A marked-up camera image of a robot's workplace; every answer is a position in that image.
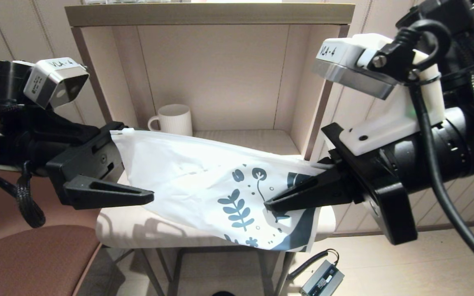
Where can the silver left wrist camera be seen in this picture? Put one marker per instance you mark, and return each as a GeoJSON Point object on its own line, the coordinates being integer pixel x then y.
{"type": "Point", "coordinates": [56, 82]}

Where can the white ribbed mug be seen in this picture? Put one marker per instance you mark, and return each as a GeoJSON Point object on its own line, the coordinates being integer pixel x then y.
{"type": "Point", "coordinates": [175, 119]}

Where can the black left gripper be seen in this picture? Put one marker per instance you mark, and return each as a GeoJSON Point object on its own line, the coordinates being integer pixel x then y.
{"type": "Point", "coordinates": [84, 156]}

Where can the brown upholstered chair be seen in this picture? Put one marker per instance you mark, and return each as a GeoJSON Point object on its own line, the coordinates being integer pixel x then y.
{"type": "Point", "coordinates": [35, 263]}

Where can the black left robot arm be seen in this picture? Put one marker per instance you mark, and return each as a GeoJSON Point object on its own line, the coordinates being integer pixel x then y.
{"type": "Point", "coordinates": [8, 80]}

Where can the black round robot part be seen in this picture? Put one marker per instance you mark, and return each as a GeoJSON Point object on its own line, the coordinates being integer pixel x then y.
{"type": "Point", "coordinates": [223, 294]}

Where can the white pouch with blue plants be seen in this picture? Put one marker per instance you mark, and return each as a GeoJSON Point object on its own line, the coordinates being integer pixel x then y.
{"type": "Point", "coordinates": [187, 181]}

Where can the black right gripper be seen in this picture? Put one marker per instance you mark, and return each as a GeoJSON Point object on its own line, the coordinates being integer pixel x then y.
{"type": "Point", "coordinates": [426, 156]}

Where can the light wooden shelf desk unit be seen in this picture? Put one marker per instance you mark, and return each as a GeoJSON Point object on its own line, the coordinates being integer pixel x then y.
{"type": "Point", "coordinates": [212, 14]}

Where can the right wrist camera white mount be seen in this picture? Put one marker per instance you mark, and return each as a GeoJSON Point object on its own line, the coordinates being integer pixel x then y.
{"type": "Point", "coordinates": [385, 127]}

